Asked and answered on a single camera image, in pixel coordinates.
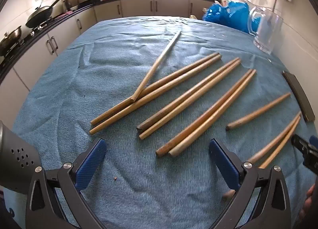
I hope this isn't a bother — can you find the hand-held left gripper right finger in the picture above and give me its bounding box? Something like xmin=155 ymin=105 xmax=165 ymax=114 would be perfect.
xmin=208 ymin=139 xmax=292 ymax=229

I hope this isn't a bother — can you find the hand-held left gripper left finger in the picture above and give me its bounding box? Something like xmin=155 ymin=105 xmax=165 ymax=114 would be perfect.
xmin=25 ymin=138 xmax=107 ymax=229

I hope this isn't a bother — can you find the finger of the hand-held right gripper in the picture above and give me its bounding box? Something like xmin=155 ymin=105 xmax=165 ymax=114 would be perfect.
xmin=291 ymin=133 xmax=318 ymax=171

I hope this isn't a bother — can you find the row of wooden chopsticks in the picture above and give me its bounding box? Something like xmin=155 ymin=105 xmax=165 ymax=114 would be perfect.
xmin=89 ymin=52 xmax=302 ymax=170

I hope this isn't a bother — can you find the pale wooden chopstick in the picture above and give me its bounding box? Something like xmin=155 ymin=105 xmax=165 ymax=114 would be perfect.
xmin=130 ymin=31 xmax=182 ymax=102

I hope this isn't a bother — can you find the person's right hand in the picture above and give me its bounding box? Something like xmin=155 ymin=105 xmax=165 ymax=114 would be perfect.
xmin=299 ymin=186 xmax=318 ymax=221

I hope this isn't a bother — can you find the phone in dark case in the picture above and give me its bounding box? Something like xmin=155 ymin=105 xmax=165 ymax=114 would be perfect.
xmin=282 ymin=71 xmax=315 ymax=122

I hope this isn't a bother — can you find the grey perforated appliance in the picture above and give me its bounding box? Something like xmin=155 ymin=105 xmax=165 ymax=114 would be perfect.
xmin=0 ymin=120 xmax=46 ymax=195

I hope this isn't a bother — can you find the blue terry towel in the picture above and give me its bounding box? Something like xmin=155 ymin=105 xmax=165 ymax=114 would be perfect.
xmin=11 ymin=16 xmax=316 ymax=229

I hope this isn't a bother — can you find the clear glass mug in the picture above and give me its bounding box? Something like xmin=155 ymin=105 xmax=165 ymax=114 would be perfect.
xmin=247 ymin=6 xmax=284 ymax=55

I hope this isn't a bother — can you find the steel pot on stove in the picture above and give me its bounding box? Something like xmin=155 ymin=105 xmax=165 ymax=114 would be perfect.
xmin=0 ymin=26 xmax=23 ymax=56

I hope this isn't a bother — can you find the blue plastic bag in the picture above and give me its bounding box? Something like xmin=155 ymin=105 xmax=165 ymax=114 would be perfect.
xmin=202 ymin=0 xmax=261 ymax=33

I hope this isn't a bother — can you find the large black wok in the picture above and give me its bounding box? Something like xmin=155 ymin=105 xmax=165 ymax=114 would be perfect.
xmin=25 ymin=0 xmax=63 ymax=28

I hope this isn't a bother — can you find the black kitchen countertop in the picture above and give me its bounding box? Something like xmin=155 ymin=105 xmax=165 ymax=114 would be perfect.
xmin=0 ymin=0 xmax=224 ymax=79

